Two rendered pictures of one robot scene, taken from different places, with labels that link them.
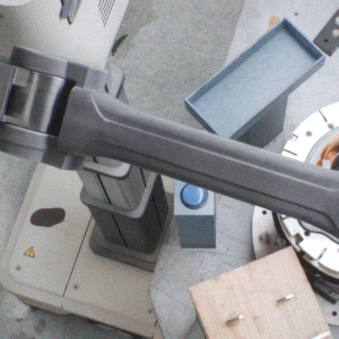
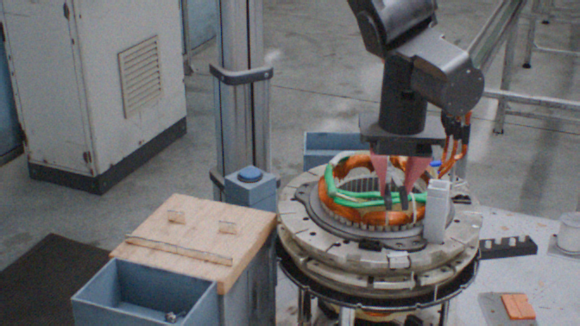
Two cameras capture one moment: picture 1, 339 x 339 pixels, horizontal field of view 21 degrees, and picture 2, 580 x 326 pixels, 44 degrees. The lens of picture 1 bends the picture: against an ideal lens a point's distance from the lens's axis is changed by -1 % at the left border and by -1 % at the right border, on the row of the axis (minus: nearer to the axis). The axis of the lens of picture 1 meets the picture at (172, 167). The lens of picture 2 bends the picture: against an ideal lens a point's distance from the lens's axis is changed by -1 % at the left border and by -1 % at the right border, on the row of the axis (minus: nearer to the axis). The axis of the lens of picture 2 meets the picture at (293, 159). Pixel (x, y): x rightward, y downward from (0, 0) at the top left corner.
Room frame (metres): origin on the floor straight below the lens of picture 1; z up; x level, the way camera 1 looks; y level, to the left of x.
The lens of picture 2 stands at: (-0.49, -0.73, 1.67)
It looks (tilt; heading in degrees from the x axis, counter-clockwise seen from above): 27 degrees down; 32
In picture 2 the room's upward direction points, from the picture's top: straight up
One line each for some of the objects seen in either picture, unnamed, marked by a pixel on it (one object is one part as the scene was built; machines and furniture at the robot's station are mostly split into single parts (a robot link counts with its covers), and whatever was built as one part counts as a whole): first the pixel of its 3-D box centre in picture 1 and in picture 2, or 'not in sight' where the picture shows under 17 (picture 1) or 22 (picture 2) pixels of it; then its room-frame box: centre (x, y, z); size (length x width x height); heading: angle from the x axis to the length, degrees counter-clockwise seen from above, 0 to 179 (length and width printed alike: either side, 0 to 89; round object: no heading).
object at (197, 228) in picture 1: (197, 215); (251, 233); (0.47, -0.03, 0.91); 0.07 x 0.07 x 0.25; 79
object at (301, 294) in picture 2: not in sight; (304, 280); (0.39, -0.19, 0.91); 0.02 x 0.02 x 0.21
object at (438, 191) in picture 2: not in sight; (437, 211); (0.36, -0.43, 1.14); 0.03 x 0.03 x 0.09; 15
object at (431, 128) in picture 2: not in sight; (402, 111); (0.26, -0.41, 1.33); 0.10 x 0.07 x 0.07; 120
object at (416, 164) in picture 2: not in sight; (398, 162); (0.26, -0.41, 1.26); 0.07 x 0.07 x 0.09; 30
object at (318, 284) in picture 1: (331, 283); not in sight; (0.30, -0.26, 0.83); 0.05 x 0.04 x 0.02; 43
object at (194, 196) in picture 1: (194, 194); (249, 173); (0.47, -0.03, 1.04); 0.04 x 0.04 x 0.01
